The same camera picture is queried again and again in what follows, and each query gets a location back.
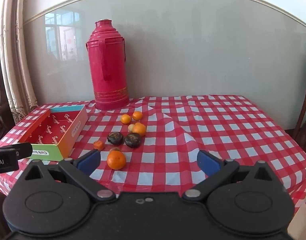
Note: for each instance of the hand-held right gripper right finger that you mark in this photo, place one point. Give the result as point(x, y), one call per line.
point(207, 162)

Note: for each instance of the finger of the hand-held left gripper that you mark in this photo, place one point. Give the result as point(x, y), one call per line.
point(20, 150)

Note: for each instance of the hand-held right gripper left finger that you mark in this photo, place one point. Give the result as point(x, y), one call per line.
point(89, 160)

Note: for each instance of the colourful cardboard box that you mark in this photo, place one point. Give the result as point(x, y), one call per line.
point(55, 127)

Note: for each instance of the small orange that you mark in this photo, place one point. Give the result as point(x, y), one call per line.
point(125, 119)
point(137, 115)

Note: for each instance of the small orange fruit piece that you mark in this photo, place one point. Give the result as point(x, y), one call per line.
point(98, 145)

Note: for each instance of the large orange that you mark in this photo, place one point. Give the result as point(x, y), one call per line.
point(116, 160)

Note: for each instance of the red white checkered tablecloth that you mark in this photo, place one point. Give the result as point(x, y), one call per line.
point(218, 135)

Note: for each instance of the dark wrinkled fruit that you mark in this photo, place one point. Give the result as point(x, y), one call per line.
point(115, 138)
point(132, 140)

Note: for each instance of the dark wooden sofa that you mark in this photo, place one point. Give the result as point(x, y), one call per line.
point(1, 120)

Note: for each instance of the small pale yellow fruit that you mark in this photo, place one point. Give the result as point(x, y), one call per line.
point(130, 128)

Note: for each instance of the medium orange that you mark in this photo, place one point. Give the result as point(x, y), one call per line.
point(139, 130)

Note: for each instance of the beige curtain with lace hem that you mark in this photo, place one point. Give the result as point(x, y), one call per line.
point(18, 67)

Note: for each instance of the red thermos flask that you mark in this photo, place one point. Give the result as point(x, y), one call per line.
point(108, 80)

